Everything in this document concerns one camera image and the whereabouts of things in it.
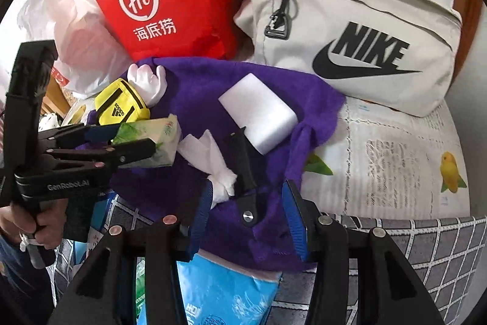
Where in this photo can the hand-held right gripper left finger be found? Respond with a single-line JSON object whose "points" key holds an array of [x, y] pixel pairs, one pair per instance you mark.
{"points": [[199, 214]]}

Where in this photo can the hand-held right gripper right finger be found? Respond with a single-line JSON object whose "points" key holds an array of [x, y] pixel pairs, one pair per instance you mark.
{"points": [[295, 222]]}

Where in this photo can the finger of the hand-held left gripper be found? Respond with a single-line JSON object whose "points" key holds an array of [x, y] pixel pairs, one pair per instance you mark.
{"points": [[114, 153], [76, 132]]}

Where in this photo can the yellow face mask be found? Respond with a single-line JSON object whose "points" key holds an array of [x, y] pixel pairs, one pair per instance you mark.
{"points": [[118, 106]]}

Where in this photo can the green tissue pack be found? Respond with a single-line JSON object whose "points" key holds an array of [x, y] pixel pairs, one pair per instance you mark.
{"points": [[159, 134]]}

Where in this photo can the white tissue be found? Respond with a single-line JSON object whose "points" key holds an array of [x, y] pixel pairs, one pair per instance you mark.
{"points": [[205, 153]]}

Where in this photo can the white glove green cuff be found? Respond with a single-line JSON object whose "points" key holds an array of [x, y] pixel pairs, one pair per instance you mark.
{"points": [[146, 81]]}

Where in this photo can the white sponge block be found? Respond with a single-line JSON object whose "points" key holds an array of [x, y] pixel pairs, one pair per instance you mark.
{"points": [[258, 111]]}

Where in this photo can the person's left forearm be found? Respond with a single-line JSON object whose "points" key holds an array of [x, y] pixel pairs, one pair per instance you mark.
{"points": [[19, 283]]}

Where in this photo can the person's left hand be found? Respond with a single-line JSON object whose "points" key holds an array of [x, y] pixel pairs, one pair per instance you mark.
{"points": [[17, 220]]}

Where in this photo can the white plastic shopping bag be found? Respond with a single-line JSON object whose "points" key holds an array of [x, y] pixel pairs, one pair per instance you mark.
{"points": [[83, 43]]}

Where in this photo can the blue tissue pack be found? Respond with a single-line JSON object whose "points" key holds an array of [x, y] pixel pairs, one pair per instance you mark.
{"points": [[228, 290]]}

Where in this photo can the purple towel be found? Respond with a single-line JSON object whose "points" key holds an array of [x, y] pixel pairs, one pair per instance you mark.
{"points": [[198, 92]]}

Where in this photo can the fruit printed white tablecloth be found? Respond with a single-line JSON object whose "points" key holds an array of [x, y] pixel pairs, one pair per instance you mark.
{"points": [[388, 157]]}

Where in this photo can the grey checked cloth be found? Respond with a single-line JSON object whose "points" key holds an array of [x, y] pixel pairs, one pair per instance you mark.
{"points": [[437, 252]]}

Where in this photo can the grey fabric bag black logo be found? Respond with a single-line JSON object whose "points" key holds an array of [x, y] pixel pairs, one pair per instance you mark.
{"points": [[342, 24]]}

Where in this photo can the dark brown wooden headboard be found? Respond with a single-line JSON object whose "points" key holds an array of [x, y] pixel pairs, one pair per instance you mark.
{"points": [[470, 24]]}

